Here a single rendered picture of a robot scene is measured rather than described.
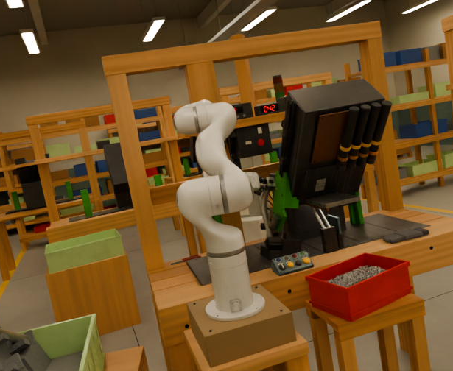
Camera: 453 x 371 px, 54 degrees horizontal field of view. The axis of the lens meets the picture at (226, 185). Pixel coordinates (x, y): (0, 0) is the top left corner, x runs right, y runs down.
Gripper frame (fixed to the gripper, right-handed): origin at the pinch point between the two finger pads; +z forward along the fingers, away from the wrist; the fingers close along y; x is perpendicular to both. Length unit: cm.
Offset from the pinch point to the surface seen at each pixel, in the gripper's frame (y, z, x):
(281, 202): -12.9, 2.8, -3.7
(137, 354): -73, -58, 11
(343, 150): -8.9, 19.8, -34.8
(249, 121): 29.8, -7.9, -11.3
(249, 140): 24.3, -6.6, -3.9
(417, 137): 341, 398, 249
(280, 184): -5.0, 2.8, -6.5
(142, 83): 830, -1, 584
